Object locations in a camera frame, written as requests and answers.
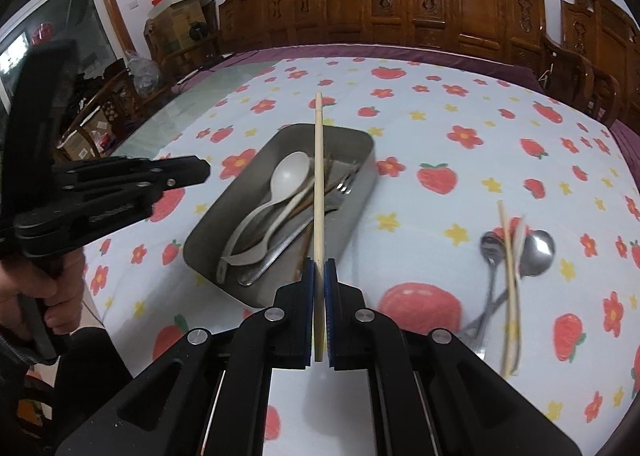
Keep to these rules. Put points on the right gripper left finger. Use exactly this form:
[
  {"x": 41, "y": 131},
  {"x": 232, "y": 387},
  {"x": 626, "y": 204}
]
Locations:
[{"x": 280, "y": 335}]

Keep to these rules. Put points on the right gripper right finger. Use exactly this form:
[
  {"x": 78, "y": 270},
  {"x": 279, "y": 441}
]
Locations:
[{"x": 358, "y": 337}]

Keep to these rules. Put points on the white plastic small spoon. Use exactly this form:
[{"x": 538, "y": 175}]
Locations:
[{"x": 258, "y": 251}]

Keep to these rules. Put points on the white plastic ladle spoon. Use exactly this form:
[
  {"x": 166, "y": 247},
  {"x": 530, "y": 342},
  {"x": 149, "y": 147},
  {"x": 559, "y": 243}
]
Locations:
[{"x": 285, "y": 182}]

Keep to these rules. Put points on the person's left hand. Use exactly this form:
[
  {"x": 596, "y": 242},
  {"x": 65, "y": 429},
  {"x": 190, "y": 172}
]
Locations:
[{"x": 62, "y": 295}]

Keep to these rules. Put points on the wooden side chair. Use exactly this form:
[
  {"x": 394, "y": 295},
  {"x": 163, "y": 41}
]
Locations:
[{"x": 114, "y": 113}]

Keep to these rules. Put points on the small silver metal spoon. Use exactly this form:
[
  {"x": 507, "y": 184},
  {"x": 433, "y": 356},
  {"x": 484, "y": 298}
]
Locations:
[{"x": 493, "y": 252}]

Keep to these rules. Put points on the beige plastic spoon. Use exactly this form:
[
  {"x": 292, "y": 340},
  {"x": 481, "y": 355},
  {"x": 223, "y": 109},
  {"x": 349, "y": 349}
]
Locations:
[{"x": 518, "y": 242}]

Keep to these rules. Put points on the large silver metal spoon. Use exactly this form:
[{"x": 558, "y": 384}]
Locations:
[{"x": 539, "y": 251}]

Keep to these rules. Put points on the stacked cardboard boxes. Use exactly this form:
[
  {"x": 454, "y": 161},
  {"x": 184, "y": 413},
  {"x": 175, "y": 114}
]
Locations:
[{"x": 176, "y": 25}]

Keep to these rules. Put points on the carved wooden bench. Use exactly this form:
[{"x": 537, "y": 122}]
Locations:
[{"x": 507, "y": 31}]

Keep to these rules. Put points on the carved wooden armchair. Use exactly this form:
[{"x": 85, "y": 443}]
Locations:
[{"x": 600, "y": 41}]

